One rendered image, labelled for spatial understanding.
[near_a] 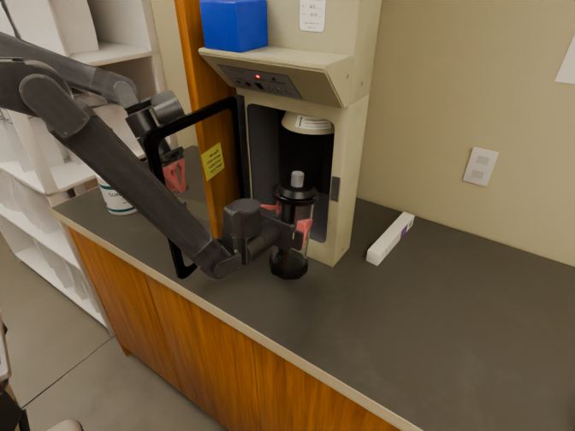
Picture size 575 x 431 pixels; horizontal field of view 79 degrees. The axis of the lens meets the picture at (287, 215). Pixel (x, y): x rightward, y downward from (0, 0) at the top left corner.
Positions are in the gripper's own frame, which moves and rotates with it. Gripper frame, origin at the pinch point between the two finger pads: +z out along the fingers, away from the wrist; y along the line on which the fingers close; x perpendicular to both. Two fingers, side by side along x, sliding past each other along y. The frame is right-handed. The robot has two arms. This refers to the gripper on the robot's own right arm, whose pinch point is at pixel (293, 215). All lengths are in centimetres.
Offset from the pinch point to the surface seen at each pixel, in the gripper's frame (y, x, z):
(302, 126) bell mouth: 6.8, -18.2, 11.3
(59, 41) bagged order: 121, -25, 13
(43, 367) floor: 120, 123, -31
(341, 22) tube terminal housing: -2.2, -41.3, 6.9
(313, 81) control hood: -1.7, -31.0, -0.7
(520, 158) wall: -41, -12, 54
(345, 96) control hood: -5.8, -28.3, 5.9
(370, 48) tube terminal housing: -5.5, -37.0, 15.2
